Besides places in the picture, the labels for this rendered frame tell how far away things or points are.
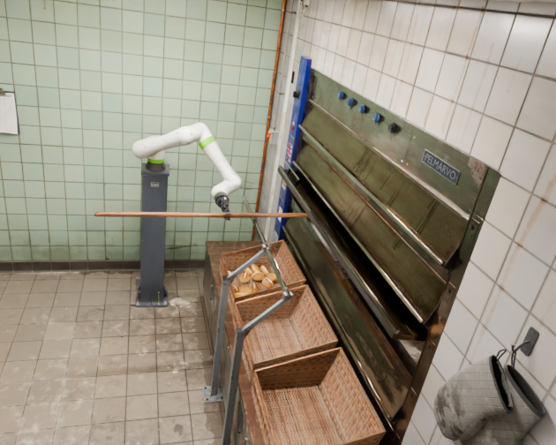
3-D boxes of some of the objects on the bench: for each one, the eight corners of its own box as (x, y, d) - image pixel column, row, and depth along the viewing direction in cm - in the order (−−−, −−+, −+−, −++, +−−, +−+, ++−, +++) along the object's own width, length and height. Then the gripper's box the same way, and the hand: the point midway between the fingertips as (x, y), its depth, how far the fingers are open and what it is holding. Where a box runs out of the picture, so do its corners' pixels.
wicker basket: (332, 382, 265) (341, 344, 254) (374, 473, 217) (388, 432, 205) (249, 390, 252) (255, 350, 240) (274, 489, 203) (283, 446, 191)
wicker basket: (279, 269, 367) (284, 238, 355) (301, 313, 319) (308, 280, 307) (217, 271, 353) (221, 238, 341) (231, 318, 305) (236, 282, 293)
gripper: (229, 191, 315) (235, 206, 295) (226, 212, 322) (232, 228, 302) (217, 190, 313) (223, 205, 293) (215, 211, 320) (221, 228, 300)
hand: (227, 214), depth 300 cm, fingers closed on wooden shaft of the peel, 3 cm apart
